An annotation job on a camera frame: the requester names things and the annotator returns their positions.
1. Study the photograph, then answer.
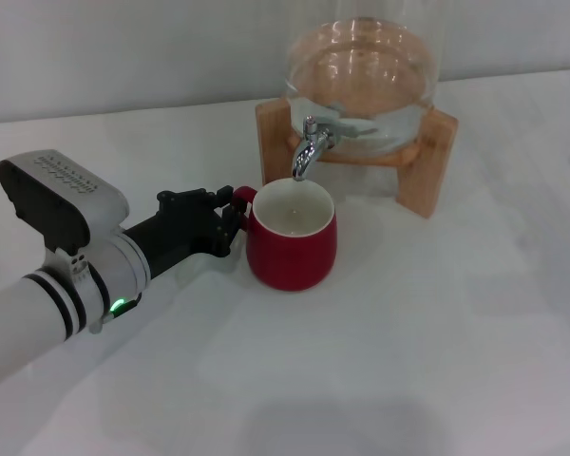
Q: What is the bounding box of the chrome faucet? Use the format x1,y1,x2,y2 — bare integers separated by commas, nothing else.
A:
292,115,333,183

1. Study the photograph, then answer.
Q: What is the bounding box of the wooden dispenser stand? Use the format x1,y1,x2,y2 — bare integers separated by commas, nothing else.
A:
255,98,459,220

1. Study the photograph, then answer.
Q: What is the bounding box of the glass water dispenser jar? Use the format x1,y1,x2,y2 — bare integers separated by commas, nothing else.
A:
282,0,442,158

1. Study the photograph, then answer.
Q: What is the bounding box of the red ceramic cup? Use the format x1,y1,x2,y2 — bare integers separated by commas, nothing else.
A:
231,179,338,292

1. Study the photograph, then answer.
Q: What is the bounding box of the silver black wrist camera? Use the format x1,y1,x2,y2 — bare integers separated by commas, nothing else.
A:
0,149,129,254

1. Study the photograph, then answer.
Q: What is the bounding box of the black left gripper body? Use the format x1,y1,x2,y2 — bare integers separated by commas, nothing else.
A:
123,206,223,279

